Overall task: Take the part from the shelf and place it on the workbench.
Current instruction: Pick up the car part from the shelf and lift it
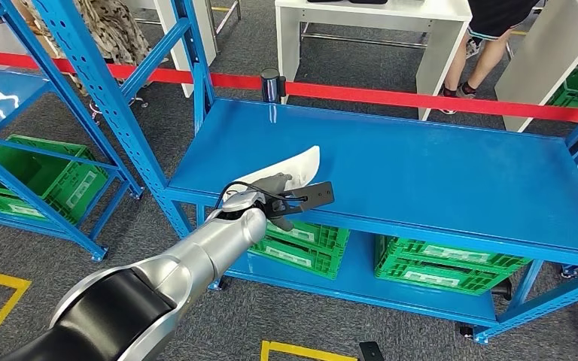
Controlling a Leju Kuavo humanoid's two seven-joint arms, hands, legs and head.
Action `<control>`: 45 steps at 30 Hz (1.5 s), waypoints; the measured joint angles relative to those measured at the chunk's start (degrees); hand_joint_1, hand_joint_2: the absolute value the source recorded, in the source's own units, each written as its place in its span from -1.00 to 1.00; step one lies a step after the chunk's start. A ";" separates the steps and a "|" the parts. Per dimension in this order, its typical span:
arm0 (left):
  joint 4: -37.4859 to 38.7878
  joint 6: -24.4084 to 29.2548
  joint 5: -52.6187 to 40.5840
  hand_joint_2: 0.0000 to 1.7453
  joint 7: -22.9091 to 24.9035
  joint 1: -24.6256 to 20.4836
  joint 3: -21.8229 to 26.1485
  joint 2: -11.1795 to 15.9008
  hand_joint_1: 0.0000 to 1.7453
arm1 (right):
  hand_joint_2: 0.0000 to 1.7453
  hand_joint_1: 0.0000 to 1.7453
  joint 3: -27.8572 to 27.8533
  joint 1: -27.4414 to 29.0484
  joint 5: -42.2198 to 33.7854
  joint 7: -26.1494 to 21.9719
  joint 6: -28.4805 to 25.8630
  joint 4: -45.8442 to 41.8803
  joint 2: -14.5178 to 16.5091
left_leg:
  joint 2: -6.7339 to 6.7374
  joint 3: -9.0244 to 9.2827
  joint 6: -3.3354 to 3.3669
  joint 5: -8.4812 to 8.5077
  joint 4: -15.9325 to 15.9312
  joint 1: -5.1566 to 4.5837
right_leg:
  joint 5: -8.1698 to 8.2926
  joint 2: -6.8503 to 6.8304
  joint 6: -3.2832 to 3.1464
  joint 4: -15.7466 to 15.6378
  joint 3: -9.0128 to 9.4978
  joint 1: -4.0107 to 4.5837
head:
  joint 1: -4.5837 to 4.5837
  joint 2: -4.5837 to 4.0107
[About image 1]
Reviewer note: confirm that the black stool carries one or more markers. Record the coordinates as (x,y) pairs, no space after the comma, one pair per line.
(137,102)

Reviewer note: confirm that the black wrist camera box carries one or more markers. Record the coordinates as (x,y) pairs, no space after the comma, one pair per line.
(319,195)

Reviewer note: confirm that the blue metal shelf rack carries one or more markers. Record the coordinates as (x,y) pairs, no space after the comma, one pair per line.
(0,94)

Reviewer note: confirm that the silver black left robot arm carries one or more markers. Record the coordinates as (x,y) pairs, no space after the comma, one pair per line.
(159,299)

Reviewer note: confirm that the folded green plastic crate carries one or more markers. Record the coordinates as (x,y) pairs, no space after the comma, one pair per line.
(299,249)
(443,269)

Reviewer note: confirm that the black barrier post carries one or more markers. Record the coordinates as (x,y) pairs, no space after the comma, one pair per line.
(270,84)

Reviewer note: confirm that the white curved plastic part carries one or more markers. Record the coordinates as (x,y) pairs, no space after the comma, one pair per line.
(299,164)

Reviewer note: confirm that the pale grey table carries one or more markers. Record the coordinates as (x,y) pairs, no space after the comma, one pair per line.
(543,60)

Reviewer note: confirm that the open green plastic crate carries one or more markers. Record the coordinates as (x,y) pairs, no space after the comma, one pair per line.
(59,189)

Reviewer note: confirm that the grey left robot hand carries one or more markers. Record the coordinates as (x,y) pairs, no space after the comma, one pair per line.
(274,183)

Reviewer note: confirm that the white table with metal legs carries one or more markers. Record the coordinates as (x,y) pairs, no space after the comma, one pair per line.
(194,25)

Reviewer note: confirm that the red barrier belt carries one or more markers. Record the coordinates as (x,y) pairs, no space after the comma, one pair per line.
(393,97)

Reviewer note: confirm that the black rack caster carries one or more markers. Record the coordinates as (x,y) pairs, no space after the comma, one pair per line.
(502,289)

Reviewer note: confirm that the blue metal workbench rack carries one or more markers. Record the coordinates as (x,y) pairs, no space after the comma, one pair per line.
(418,184)

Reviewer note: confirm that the person standing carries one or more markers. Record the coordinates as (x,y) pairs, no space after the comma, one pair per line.
(498,15)

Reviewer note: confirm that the black case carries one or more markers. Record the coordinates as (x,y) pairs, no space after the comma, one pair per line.
(367,1)

